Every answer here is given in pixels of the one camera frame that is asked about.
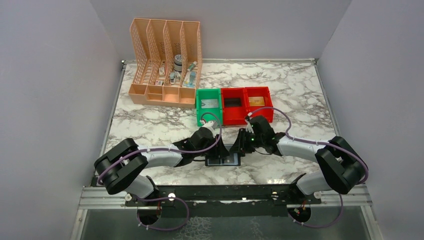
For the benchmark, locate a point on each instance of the black card in red bin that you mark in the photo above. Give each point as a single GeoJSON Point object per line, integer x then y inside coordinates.
{"type": "Point", "coordinates": [232, 102]}

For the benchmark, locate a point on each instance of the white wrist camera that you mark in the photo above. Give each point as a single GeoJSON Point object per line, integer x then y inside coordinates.
{"type": "Point", "coordinates": [248, 127]}
{"type": "Point", "coordinates": [212, 125]}

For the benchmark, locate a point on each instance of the silver card in green bin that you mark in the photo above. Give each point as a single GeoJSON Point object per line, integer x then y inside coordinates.
{"type": "Point", "coordinates": [209, 103]}

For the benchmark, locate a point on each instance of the green plastic bin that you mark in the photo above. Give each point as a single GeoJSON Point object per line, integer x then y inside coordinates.
{"type": "Point", "coordinates": [205, 113]}

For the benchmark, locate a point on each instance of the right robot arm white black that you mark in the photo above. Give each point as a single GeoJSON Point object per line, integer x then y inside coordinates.
{"type": "Point", "coordinates": [340, 167]}

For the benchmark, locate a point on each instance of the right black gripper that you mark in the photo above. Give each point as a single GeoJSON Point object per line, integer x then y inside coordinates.
{"type": "Point", "coordinates": [239, 146]}

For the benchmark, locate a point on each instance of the blue packaged item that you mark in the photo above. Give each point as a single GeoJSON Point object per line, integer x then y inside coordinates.
{"type": "Point", "coordinates": [190, 76]}

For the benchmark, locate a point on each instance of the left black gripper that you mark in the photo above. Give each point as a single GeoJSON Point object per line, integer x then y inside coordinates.
{"type": "Point", "coordinates": [219, 149]}

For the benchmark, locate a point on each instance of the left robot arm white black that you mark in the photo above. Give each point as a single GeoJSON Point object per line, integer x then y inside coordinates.
{"type": "Point", "coordinates": [119, 170]}

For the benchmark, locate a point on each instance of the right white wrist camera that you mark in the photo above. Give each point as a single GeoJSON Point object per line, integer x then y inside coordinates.
{"type": "Point", "coordinates": [248, 127]}

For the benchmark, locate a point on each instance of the round grey tin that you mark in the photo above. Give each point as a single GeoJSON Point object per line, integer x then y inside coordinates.
{"type": "Point", "coordinates": [178, 63]}

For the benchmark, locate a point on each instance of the black card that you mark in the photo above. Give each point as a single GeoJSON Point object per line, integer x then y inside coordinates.
{"type": "Point", "coordinates": [232, 102]}
{"type": "Point", "coordinates": [213, 162]}
{"type": "Point", "coordinates": [232, 160]}

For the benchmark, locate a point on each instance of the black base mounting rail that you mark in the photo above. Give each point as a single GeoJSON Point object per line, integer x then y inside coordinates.
{"type": "Point", "coordinates": [222, 201]}

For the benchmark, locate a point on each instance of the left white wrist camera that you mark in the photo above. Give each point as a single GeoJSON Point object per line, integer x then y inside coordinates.
{"type": "Point", "coordinates": [212, 125]}

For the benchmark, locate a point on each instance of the gold card in red bin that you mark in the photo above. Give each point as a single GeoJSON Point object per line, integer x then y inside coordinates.
{"type": "Point", "coordinates": [256, 101]}

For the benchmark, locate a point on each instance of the red plastic bin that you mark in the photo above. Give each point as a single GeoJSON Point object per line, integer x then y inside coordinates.
{"type": "Point", "coordinates": [234, 115]}
{"type": "Point", "coordinates": [260, 91]}

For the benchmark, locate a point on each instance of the black leather card holder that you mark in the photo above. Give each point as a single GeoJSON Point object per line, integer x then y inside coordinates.
{"type": "Point", "coordinates": [223, 159]}

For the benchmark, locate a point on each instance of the peach plastic file organizer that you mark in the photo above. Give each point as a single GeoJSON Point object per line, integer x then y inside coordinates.
{"type": "Point", "coordinates": [155, 43]}

